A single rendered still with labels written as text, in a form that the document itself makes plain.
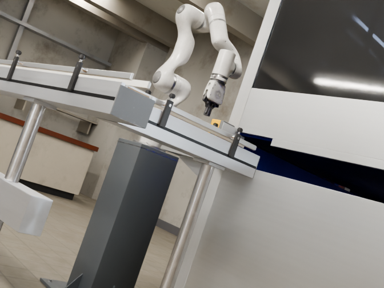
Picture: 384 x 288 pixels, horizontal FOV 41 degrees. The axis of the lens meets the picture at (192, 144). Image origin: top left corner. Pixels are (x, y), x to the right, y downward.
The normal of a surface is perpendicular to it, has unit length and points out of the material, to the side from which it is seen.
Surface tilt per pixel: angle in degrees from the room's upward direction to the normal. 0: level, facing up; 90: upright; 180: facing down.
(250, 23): 90
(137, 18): 90
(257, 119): 90
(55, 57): 90
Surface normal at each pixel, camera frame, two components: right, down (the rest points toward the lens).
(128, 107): 0.65, 0.16
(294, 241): -0.69, -0.29
